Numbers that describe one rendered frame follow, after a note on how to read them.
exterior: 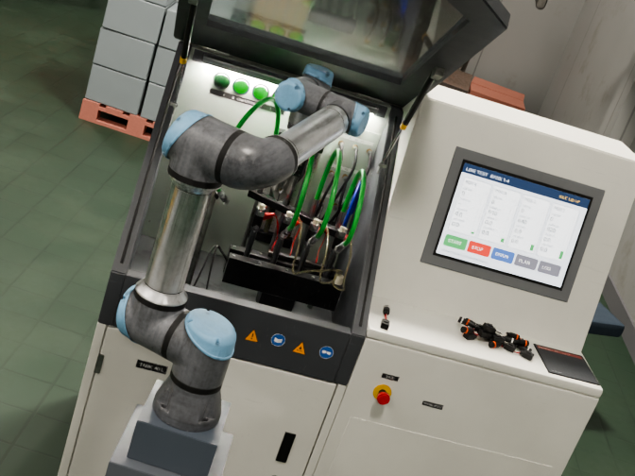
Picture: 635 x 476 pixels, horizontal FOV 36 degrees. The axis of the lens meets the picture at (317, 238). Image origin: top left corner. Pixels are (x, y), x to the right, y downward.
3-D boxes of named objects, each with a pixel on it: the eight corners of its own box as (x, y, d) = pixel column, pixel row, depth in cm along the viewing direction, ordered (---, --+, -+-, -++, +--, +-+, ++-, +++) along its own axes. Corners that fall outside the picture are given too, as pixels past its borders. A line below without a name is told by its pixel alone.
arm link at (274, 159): (274, 164, 185) (377, 96, 225) (226, 142, 188) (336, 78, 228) (262, 215, 191) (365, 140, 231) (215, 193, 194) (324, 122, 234)
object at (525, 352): (458, 342, 273) (466, 326, 271) (453, 324, 282) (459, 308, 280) (534, 362, 276) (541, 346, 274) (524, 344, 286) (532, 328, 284)
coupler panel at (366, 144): (309, 217, 304) (340, 126, 293) (309, 212, 307) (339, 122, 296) (349, 228, 306) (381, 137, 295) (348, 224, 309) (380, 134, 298)
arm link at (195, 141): (160, 369, 208) (230, 135, 189) (104, 338, 213) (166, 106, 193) (189, 350, 219) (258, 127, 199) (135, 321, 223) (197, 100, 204)
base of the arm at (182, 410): (212, 440, 209) (225, 402, 205) (145, 418, 209) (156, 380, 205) (224, 403, 223) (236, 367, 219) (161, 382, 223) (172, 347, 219)
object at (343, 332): (111, 327, 260) (126, 275, 254) (114, 318, 264) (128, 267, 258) (333, 382, 269) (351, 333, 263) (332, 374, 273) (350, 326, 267)
